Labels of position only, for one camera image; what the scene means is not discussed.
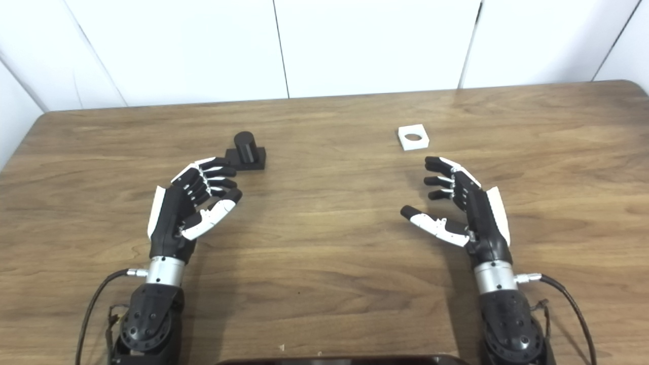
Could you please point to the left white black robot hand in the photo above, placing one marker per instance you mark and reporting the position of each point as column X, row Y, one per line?
column 170, row 218

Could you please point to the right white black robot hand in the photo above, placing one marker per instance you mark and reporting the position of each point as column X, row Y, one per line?
column 484, row 223

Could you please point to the black peg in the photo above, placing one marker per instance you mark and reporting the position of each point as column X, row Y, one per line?
column 246, row 149

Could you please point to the white square piece with hole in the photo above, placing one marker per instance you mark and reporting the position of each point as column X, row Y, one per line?
column 405, row 142

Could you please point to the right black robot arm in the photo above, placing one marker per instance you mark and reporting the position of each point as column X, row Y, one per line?
column 512, row 329

